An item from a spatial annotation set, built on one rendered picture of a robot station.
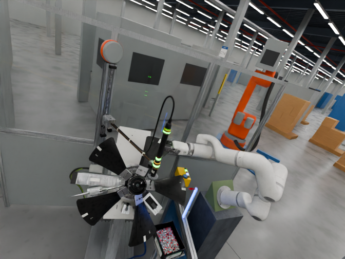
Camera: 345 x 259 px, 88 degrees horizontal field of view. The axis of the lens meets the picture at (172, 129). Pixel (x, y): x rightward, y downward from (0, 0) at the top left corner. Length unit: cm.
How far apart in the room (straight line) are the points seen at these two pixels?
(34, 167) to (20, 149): 23
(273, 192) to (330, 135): 905
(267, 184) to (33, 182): 218
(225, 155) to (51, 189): 194
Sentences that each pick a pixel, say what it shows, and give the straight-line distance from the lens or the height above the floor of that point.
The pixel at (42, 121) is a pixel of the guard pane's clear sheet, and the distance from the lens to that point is 196.
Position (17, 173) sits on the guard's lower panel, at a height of 50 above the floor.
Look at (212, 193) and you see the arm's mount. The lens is 168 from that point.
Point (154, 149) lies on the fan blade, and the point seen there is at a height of 137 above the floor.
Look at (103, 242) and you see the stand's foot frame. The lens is 229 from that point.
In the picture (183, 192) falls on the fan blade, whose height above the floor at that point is 118.
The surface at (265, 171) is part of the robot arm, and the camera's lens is 103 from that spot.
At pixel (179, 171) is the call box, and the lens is 166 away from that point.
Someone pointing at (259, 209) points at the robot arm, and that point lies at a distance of 144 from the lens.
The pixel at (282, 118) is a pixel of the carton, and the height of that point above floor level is 61.
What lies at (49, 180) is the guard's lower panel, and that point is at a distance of 235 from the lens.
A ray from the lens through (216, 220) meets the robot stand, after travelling 165.
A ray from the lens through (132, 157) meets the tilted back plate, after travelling 147.
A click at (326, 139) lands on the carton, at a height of 38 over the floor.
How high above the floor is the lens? 206
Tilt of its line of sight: 25 degrees down
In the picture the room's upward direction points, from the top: 18 degrees clockwise
